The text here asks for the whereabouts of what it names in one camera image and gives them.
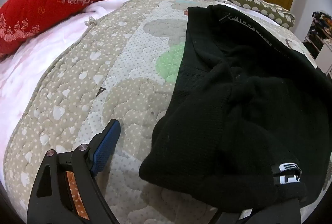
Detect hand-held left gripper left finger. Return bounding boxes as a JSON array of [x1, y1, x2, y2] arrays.
[[26, 119, 121, 224]]

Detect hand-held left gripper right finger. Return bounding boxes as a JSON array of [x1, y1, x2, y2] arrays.
[[213, 197, 302, 224]]

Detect black pants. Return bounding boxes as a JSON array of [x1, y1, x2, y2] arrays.
[[139, 4, 332, 214]]

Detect heart print quilted blanket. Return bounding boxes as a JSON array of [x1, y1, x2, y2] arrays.
[[5, 0, 322, 224]]

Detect white bed sheet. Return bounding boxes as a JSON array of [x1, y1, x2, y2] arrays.
[[0, 0, 135, 159]]

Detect cluttered shelf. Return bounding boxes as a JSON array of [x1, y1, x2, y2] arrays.
[[303, 10, 332, 58]]

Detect green patterned pillow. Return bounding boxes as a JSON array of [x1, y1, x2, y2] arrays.
[[223, 0, 296, 30]]

